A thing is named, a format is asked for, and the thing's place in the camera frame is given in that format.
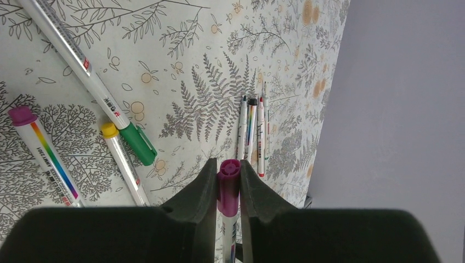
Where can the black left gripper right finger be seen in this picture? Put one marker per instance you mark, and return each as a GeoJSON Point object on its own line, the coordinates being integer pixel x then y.
{"type": "Point", "coordinates": [273, 230]}

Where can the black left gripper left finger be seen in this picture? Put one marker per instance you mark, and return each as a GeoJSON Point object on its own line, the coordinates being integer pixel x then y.
{"type": "Point", "coordinates": [183, 229]}

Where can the purple cap pen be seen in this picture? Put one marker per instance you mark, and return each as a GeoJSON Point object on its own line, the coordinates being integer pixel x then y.
{"type": "Point", "coordinates": [33, 133]}
{"type": "Point", "coordinates": [228, 179]}

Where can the green cap long pen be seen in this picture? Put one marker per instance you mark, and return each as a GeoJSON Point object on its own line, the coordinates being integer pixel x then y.
{"type": "Point", "coordinates": [48, 22]}

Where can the yellow cap pen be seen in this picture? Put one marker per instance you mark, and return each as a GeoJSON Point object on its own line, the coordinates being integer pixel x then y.
{"type": "Point", "coordinates": [111, 136]}

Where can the red cap pen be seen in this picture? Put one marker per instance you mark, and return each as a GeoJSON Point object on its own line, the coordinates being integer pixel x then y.
{"type": "Point", "coordinates": [260, 137]}

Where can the black cap pen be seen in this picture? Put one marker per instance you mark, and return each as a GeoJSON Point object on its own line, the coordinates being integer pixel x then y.
{"type": "Point", "coordinates": [252, 113]}

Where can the clear cap pen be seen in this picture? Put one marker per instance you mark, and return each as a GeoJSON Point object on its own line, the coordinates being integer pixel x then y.
{"type": "Point", "coordinates": [266, 119]}

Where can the floral tablecloth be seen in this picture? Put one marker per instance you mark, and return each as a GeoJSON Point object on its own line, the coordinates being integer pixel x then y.
{"type": "Point", "coordinates": [178, 70]}

